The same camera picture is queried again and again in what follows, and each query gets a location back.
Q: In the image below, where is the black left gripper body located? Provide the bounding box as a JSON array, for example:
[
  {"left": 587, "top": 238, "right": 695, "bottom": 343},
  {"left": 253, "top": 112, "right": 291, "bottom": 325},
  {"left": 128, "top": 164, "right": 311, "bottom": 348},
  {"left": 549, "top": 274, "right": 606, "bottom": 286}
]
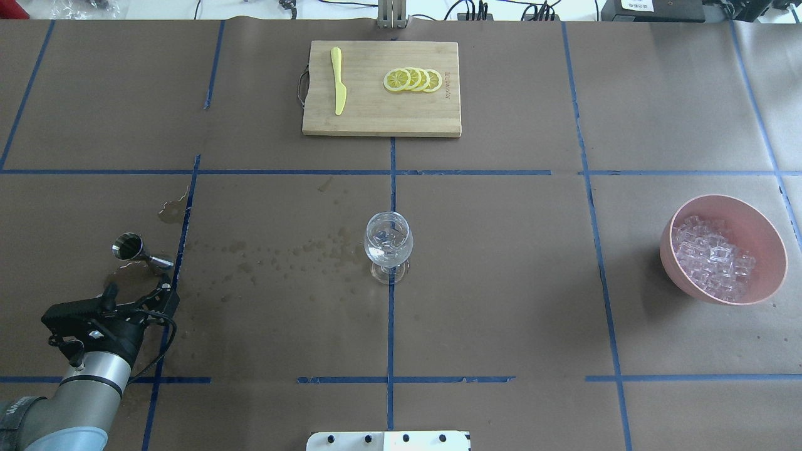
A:
[{"left": 94, "top": 299, "right": 164, "bottom": 351}]

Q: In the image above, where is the steel double jigger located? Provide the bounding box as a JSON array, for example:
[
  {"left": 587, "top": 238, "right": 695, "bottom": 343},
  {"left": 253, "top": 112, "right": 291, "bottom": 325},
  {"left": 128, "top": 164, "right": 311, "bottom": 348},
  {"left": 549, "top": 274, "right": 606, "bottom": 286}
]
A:
[{"left": 111, "top": 233, "right": 174, "bottom": 274}]

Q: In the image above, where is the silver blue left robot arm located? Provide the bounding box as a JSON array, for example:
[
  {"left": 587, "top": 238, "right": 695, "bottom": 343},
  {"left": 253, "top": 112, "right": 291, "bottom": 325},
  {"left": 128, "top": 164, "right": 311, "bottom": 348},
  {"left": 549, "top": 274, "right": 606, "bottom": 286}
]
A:
[{"left": 1, "top": 277, "right": 180, "bottom": 450}]

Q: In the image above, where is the clear wine glass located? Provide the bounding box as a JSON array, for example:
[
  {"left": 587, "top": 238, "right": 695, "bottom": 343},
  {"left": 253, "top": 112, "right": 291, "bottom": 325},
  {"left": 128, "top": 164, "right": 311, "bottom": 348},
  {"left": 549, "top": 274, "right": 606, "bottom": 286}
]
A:
[{"left": 363, "top": 211, "right": 414, "bottom": 286}]

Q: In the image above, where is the pile of clear ice cubes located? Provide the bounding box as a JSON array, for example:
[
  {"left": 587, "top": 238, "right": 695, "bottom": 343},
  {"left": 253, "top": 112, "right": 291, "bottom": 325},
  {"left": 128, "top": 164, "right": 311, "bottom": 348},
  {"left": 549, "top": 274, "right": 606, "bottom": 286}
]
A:
[{"left": 670, "top": 216, "right": 756, "bottom": 303}]

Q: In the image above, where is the bamboo cutting board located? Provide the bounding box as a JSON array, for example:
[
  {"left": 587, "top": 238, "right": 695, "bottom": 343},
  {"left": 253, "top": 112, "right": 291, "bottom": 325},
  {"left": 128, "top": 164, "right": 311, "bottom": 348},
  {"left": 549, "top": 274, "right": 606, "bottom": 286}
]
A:
[{"left": 303, "top": 40, "right": 463, "bottom": 139}]

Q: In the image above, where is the yellow plastic knife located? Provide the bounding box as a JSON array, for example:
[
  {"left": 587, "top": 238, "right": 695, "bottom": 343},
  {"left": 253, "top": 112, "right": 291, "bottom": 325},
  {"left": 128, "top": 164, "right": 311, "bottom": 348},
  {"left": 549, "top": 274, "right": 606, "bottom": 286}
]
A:
[{"left": 330, "top": 46, "right": 347, "bottom": 115}]

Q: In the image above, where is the crumpled clear plastic bag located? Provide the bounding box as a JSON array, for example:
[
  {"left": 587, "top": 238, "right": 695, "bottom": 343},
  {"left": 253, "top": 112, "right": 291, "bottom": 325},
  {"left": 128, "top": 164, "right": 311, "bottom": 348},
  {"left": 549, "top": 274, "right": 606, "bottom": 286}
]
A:
[{"left": 49, "top": 1, "right": 131, "bottom": 20}]

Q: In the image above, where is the lemon slice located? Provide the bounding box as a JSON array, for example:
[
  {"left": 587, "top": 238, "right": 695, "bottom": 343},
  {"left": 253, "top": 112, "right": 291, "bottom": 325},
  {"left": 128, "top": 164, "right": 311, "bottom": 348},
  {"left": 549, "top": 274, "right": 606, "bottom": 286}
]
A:
[
  {"left": 413, "top": 68, "right": 430, "bottom": 92},
  {"left": 404, "top": 68, "right": 418, "bottom": 91},
  {"left": 423, "top": 69, "right": 443, "bottom": 93}
]

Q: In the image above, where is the pink bowl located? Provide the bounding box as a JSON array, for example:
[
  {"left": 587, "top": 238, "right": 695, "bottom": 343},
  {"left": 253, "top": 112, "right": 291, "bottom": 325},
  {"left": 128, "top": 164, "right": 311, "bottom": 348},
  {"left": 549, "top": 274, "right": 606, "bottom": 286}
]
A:
[{"left": 659, "top": 194, "right": 789, "bottom": 306}]

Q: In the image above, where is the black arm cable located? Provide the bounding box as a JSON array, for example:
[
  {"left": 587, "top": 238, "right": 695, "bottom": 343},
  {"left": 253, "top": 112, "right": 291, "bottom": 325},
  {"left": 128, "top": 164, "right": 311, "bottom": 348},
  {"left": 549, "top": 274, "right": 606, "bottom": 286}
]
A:
[{"left": 125, "top": 310, "right": 179, "bottom": 384}]

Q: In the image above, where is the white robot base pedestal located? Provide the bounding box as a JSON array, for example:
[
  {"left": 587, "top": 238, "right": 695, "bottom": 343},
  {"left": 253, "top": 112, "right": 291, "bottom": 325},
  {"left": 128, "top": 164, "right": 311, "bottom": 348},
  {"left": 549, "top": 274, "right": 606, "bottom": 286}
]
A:
[{"left": 305, "top": 430, "right": 472, "bottom": 450}]

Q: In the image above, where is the aluminium frame post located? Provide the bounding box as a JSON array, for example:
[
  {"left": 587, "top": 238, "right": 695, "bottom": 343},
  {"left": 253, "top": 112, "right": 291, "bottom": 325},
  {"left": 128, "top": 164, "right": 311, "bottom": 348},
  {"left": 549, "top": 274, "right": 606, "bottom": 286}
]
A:
[{"left": 377, "top": 0, "right": 409, "bottom": 29}]

